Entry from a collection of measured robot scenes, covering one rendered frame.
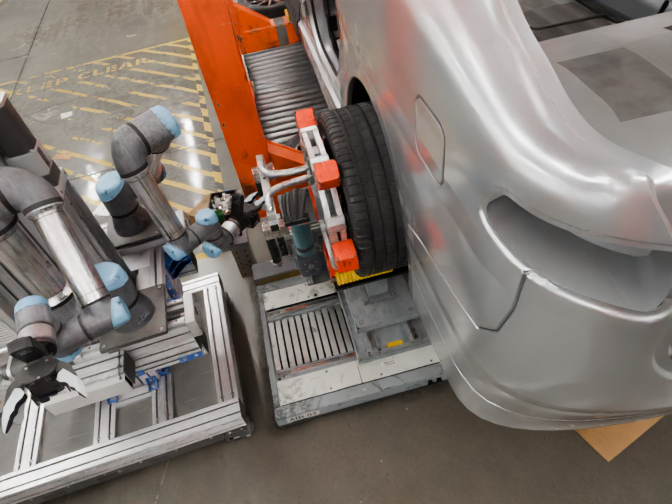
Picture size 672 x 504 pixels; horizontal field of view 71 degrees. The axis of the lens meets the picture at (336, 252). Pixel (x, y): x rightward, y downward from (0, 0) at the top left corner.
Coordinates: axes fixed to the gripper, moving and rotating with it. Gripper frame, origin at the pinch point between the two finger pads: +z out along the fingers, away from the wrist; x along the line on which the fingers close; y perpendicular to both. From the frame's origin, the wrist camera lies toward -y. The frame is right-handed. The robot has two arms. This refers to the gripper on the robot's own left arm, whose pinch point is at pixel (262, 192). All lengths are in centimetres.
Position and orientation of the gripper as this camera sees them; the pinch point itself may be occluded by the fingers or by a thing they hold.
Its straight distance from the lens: 202.6
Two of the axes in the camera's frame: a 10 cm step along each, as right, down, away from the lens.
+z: 5.2, -6.7, 5.3
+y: 1.2, 6.8, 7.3
